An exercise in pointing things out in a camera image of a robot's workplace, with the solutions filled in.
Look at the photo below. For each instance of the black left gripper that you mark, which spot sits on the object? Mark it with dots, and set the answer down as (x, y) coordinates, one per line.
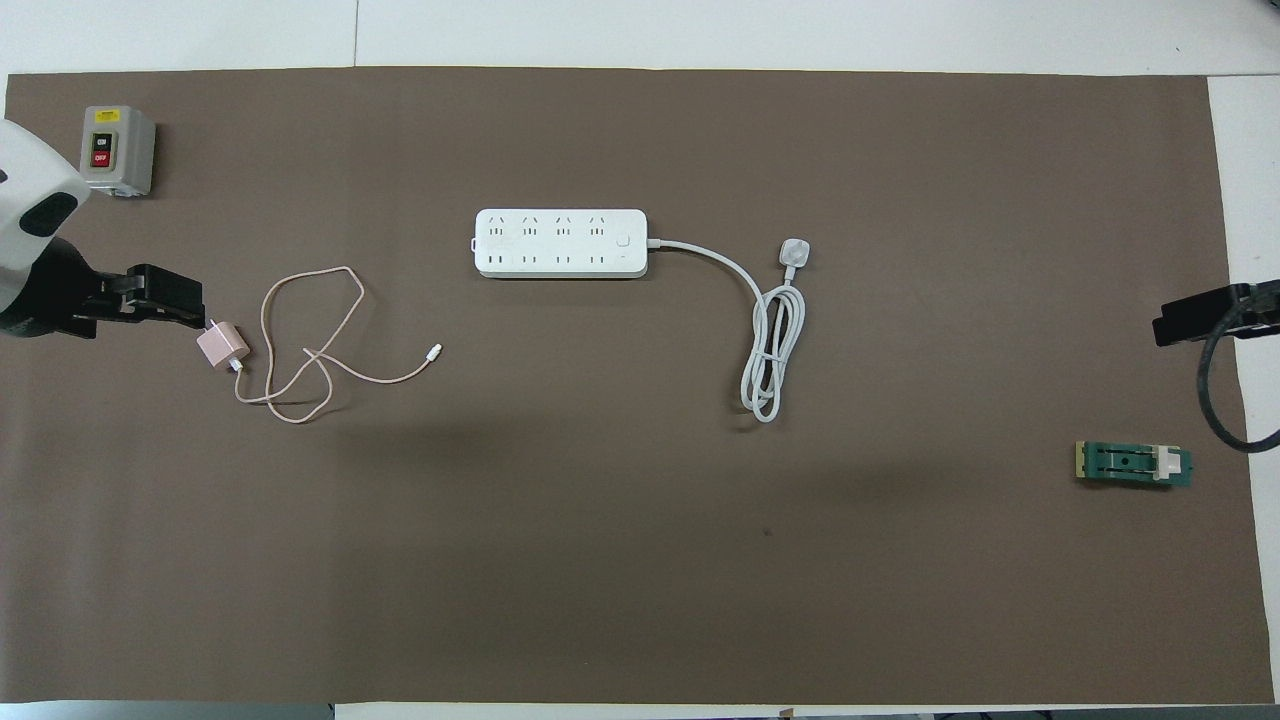
(55, 295)

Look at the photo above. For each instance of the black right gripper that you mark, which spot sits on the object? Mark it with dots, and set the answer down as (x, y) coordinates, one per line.
(1262, 310)

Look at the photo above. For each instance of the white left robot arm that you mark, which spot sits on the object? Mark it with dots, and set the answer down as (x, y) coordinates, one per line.
(25, 180)

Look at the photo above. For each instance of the brown paper table mat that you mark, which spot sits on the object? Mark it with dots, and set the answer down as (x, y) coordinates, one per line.
(640, 550)

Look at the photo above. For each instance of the grey on-off switch box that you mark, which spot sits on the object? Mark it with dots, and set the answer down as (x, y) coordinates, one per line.
(118, 150)

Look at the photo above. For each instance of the green knife switch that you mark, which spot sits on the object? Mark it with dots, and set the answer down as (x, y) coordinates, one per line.
(1125, 465)

